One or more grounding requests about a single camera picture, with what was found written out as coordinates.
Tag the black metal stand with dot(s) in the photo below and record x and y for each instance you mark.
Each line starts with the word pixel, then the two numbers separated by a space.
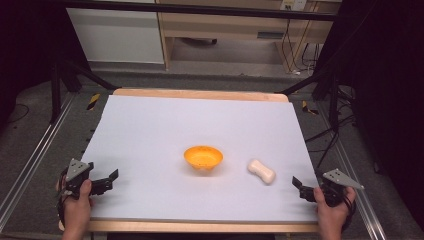
pixel 328 90
pixel 56 90

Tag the aluminium floor rail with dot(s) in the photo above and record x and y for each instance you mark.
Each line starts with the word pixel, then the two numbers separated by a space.
pixel 353 180
pixel 33 160

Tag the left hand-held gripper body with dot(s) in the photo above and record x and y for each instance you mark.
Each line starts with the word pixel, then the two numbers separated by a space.
pixel 76 173

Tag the yellow black floor tape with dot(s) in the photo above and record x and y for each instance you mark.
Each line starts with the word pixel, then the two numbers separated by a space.
pixel 93 101
pixel 308 108

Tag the white table mat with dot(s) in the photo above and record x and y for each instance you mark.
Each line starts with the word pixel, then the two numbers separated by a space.
pixel 166 133

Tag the white cabinet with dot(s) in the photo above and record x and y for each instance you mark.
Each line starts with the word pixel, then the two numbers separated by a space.
pixel 116 36

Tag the wooden desk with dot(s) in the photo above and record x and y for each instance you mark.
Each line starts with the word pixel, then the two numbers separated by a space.
pixel 226 25

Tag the cream soap bar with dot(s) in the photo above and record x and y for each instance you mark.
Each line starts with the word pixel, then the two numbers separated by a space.
pixel 261 171

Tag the black curtain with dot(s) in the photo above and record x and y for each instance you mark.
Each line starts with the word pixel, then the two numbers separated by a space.
pixel 390 83
pixel 23 43

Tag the person's left hand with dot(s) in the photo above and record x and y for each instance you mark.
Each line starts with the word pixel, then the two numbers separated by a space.
pixel 77 208

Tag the person's right hand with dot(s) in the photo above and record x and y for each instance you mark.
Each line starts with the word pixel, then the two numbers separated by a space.
pixel 331 213

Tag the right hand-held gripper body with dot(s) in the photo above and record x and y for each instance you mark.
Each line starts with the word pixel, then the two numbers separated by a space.
pixel 336 186

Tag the black frame crossbar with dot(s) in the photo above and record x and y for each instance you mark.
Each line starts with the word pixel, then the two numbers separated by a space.
pixel 200 9

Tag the wall power outlet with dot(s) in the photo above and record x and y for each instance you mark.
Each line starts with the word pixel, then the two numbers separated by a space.
pixel 292 4

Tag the orange bowl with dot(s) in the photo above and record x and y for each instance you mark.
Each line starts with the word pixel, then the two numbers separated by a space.
pixel 203 157

